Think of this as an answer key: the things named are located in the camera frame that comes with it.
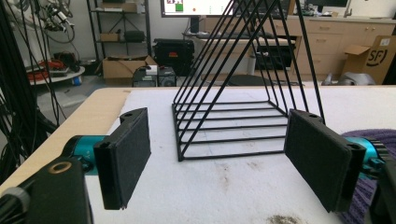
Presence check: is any round white table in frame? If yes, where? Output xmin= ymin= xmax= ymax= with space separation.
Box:
xmin=26 ymin=65 xmax=86 ymax=86

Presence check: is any black triangular wire rack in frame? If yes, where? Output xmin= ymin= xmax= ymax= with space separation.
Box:
xmin=171 ymin=0 xmax=327 ymax=162

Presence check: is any black metal shelf unit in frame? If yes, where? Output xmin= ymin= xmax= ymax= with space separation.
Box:
xmin=86 ymin=0 xmax=153 ymax=62

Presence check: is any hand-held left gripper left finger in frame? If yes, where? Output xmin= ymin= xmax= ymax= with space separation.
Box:
xmin=93 ymin=106 xmax=152 ymax=211

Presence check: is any printed cardboard box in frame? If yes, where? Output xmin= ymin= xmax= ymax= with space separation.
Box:
xmin=341 ymin=35 xmax=396 ymax=86

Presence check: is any black hard case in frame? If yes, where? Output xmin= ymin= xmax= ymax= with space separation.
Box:
xmin=153 ymin=37 xmax=196 ymax=77

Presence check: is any grey machine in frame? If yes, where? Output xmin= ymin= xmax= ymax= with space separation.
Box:
xmin=321 ymin=71 xmax=376 ymax=87

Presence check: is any bundle of black cables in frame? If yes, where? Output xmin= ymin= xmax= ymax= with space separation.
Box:
xmin=0 ymin=0 xmax=67 ymax=185

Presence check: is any flat cardboard box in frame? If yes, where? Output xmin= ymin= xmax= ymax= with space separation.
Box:
xmin=100 ymin=1 xmax=146 ymax=14

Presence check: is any open cardboard box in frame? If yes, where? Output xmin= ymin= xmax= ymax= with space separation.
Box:
xmin=102 ymin=54 xmax=159 ymax=86

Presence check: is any orange cable coil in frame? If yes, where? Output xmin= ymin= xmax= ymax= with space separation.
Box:
xmin=27 ymin=60 xmax=67 ymax=81

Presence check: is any black round stool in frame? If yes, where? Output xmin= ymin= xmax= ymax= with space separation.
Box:
xmin=228 ymin=74 xmax=276 ymax=88

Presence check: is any black bag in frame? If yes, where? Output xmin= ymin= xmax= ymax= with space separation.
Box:
xmin=123 ymin=30 xmax=146 ymax=43

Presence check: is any computer monitor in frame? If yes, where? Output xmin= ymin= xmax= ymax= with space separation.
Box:
xmin=160 ymin=0 xmax=235 ymax=19

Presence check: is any purple knitted cloth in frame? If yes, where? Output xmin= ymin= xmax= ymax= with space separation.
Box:
xmin=337 ymin=128 xmax=396 ymax=224

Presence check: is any white table mat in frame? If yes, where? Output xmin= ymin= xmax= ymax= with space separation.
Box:
xmin=84 ymin=87 xmax=396 ymax=224

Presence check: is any small cardboard box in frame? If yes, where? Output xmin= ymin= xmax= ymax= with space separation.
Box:
xmin=99 ymin=32 xmax=121 ymax=43

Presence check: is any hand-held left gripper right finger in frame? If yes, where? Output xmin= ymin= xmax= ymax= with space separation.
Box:
xmin=283 ymin=108 xmax=367 ymax=214

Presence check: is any wooden cabinet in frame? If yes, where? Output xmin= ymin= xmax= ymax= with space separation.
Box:
xmin=287 ymin=15 xmax=396 ymax=84

